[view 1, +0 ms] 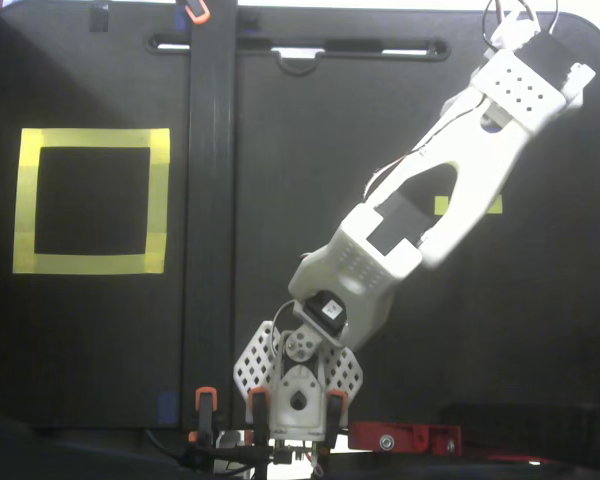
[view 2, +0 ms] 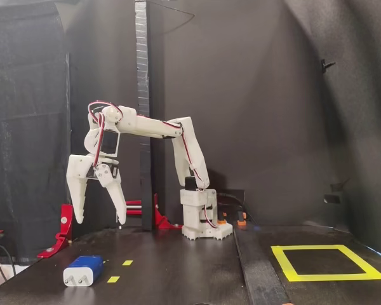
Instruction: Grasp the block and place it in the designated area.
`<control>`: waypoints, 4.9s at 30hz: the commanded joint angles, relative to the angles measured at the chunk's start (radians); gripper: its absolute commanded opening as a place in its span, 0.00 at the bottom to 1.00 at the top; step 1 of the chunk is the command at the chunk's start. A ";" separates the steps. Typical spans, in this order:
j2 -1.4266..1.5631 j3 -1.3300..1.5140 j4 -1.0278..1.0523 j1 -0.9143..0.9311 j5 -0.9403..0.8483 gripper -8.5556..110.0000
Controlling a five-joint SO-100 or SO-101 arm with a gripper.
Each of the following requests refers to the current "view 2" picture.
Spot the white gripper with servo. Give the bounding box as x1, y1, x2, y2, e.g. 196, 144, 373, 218
66, 153, 127, 226

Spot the blue and white charger block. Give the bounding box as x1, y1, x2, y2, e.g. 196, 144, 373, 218
62, 255, 105, 288

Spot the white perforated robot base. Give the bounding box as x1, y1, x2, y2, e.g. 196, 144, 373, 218
181, 222, 233, 241

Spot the red screw clamp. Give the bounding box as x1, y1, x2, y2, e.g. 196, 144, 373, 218
125, 200, 144, 219

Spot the black flat strip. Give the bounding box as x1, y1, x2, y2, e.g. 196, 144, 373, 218
233, 227, 291, 305

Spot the yellow tape square outline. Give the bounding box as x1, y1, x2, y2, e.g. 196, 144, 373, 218
271, 243, 381, 283

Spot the black clip on curtain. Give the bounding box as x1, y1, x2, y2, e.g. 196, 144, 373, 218
320, 58, 336, 74

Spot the red metal corner bracket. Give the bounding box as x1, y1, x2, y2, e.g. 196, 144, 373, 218
37, 203, 74, 259
153, 193, 184, 230

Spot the red white servo cable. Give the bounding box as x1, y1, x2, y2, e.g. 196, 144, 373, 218
88, 100, 107, 171

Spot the black power cable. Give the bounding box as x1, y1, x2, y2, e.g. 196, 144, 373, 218
218, 192, 257, 223

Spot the black foam board post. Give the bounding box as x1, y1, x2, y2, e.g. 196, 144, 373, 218
135, 0, 155, 232

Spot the thin black wire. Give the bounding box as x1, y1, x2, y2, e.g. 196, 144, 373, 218
147, 1, 196, 34

